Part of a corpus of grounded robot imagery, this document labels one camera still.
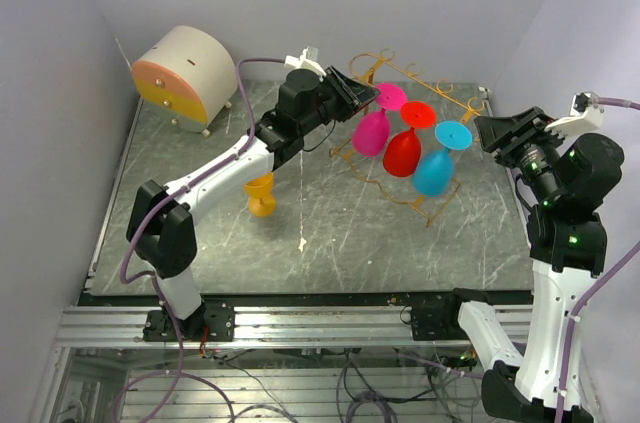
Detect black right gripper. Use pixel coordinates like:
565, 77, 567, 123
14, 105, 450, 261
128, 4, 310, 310
475, 105, 566, 201

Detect blue wine glass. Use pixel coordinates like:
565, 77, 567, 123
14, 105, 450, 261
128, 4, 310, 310
412, 121, 473, 197

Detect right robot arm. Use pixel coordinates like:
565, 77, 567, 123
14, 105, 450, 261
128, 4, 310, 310
440, 104, 624, 422

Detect loose cables under frame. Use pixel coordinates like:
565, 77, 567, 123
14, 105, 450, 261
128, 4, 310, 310
199, 345, 501, 423

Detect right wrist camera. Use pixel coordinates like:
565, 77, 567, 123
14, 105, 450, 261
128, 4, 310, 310
545, 92, 605, 138

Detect red wine glass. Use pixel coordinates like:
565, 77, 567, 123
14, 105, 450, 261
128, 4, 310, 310
383, 100, 437, 178

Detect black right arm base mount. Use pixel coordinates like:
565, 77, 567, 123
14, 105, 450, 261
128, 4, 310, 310
409, 288, 489, 341

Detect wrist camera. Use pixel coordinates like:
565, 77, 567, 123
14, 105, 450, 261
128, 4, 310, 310
545, 92, 605, 138
284, 46, 326, 79

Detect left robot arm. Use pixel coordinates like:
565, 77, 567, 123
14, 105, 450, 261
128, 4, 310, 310
126, 67, 380, 340

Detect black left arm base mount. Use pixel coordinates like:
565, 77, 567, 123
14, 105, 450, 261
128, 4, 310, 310
142, 304, 235, 343

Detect round beige drawer cabinet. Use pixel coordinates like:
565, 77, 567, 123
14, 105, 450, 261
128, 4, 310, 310
131, 25, 238, 136

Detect gold wire wine glass rack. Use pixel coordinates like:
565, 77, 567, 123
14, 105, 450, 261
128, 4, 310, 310
329, 49, 488, 227

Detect pink wine glass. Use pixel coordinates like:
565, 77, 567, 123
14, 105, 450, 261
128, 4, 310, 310
352, 83, 408, 157

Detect aluminium frame rail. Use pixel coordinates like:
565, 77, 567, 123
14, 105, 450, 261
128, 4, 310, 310
53, 303, 536, 349

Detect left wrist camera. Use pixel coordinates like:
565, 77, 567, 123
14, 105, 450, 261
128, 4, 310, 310
284, 46, 326, 79

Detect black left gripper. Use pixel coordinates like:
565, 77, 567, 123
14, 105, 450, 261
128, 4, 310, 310
301, 66, 383, 137

